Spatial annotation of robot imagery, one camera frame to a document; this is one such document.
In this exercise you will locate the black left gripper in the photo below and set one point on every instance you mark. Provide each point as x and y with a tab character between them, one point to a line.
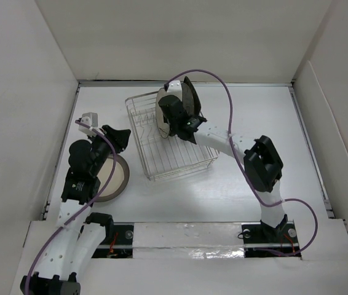
117	137

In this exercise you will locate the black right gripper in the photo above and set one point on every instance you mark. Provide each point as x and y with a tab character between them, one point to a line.
180	101

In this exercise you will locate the beige plate with tree pattern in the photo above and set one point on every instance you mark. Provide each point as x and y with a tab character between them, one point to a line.
163	127

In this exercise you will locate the black square floral plate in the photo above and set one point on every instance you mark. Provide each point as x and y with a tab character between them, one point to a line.
197	104

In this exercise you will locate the grey round deer plate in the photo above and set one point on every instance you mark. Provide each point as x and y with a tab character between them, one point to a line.
187	99

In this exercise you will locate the beige plate with brown rim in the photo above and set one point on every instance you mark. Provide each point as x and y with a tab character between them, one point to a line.
119	180

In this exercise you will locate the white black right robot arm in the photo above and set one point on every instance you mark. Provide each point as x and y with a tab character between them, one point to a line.
258	159

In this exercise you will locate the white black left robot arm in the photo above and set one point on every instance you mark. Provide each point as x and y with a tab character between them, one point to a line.
60	263

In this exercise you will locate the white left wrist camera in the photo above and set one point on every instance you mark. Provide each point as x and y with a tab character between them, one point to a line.
89	122

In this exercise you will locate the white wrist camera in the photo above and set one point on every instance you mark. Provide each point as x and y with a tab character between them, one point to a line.
89	122
174	88

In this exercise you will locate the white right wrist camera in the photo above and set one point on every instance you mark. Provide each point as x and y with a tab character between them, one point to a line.
174	88

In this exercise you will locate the silver wire dish rack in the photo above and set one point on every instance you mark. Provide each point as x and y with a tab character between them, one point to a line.
163	157

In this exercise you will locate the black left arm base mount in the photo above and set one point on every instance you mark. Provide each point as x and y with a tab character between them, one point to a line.
119	245

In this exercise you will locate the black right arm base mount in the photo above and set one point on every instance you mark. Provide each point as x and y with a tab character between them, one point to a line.
255	241

